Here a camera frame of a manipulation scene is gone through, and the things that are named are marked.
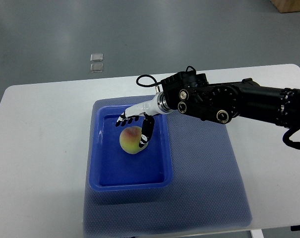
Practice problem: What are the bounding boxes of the wooden box corner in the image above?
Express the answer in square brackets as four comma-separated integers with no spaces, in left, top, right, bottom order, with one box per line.
[270,0,300,13]

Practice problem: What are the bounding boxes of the lower metal floor plate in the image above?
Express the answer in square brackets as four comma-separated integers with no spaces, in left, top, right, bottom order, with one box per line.
[90,62,104,73]

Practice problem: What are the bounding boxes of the yellow-green red peach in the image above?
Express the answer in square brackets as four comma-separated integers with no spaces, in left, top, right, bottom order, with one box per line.
[120,126,148,155]

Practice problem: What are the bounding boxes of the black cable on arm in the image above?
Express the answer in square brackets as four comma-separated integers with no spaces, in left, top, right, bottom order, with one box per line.
[136,74,163,93]

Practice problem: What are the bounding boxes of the grey-blue textured mat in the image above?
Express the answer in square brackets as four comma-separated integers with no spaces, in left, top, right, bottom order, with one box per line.
[83,96,252,238]

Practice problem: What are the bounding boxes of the metal floor plate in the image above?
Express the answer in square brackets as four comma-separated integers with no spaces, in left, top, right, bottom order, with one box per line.
[90,62,104,73]
[90,53,103,62]

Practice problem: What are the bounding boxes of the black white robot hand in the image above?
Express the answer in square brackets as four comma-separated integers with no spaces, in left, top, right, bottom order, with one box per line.
[116,94,166,148]

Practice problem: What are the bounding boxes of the blue plastic tray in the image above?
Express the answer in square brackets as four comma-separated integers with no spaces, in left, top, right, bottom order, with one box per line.
[87,102,173,192]

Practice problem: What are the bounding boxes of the upper metal floor plate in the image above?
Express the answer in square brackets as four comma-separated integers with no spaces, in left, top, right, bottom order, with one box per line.
[90,53,103,62]

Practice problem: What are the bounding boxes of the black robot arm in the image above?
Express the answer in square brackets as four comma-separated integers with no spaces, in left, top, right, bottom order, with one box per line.
[161,70,300,150]

